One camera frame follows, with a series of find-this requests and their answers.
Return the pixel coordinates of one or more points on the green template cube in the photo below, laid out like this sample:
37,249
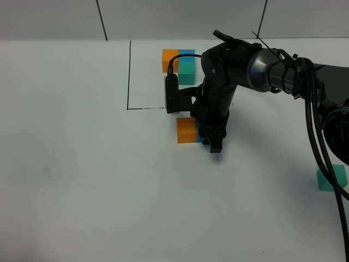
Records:
186,72

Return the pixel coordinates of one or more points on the orange template cube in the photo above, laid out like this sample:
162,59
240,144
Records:
167,55

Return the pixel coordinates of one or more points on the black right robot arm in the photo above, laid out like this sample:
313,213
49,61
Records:
236,62

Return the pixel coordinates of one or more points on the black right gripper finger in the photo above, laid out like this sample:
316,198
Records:
215,140
204,137

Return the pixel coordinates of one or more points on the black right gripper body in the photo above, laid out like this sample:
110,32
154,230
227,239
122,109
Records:
217,101

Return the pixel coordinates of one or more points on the blue template cube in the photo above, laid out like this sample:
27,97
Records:
187,58

